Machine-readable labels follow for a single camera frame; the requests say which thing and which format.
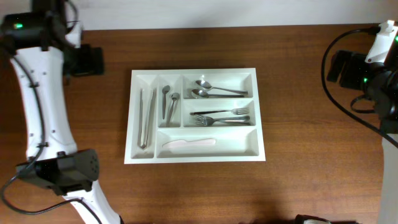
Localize steel tablespoon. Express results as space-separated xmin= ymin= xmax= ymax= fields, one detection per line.
xmin=195 ymin=80 xmax=248 ymax=95

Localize large steel spoon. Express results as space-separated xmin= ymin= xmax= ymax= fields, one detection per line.
xmin=166 ymin=92 xmax=180 ymax=127

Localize steel spoon in tray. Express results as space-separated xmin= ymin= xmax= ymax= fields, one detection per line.
xmin=191 ymin=89 xmax=244 ymax=98

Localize white plastic knife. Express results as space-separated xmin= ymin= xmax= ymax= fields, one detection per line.
xmin=162 ymin=138 xmax=216 ymax=149

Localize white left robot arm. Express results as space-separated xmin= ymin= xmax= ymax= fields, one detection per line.
xmin=1 ymin=1 xmax=122 ymax=223

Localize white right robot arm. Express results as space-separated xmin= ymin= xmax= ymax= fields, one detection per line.
xmin=321 ymin=20 xmax=397 ymax=223

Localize dark-handled steel fork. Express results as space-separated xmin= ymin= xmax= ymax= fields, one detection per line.
xmin=190 ymin=108 xmax=250 ymax=115

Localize small steel teaspoon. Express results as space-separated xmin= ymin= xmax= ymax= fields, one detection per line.
xmin=162 ymin=85 xmax=170 ymax=119

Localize white cutlery tray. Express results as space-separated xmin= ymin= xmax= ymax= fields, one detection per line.
xmin=124 ymin=68 xmax=266 ymax=164

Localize steel kitchen tongs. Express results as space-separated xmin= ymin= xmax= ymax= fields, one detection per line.
xmin=137 ymin=89 xmax=155 ymax=150

